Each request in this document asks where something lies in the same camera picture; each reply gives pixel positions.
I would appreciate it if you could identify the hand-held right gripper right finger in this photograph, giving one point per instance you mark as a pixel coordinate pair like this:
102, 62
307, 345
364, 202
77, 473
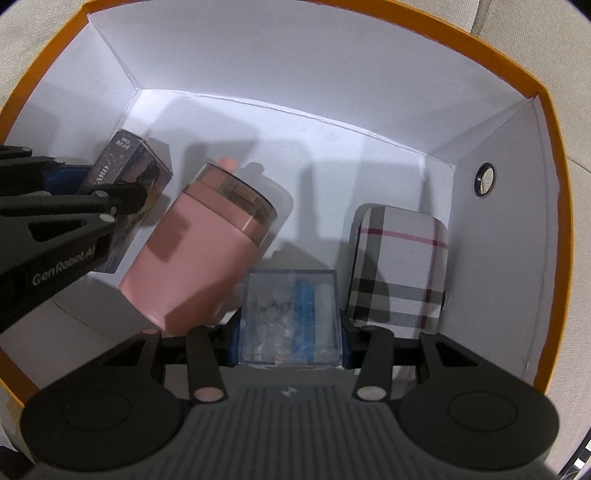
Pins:
347, 344

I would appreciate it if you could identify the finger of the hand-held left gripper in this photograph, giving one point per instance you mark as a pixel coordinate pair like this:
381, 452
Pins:
64, 180
69, 207

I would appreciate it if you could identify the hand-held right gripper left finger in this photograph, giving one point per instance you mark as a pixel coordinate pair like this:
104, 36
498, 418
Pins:
233, 344

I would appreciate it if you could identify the clear plastic box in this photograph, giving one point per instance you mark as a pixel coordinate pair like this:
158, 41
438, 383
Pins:
286, 318

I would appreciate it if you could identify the dark carton with pink face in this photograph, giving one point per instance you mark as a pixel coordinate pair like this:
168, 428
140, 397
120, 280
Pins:
143, 170

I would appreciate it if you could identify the plaid glasses case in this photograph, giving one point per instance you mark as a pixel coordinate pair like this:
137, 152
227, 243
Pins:
397, 267

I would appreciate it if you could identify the pink cup with clear lid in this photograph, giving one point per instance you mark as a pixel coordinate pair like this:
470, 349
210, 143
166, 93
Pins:
194, 258

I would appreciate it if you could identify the orange cardboard box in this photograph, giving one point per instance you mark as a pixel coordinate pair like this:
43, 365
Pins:
277, 115

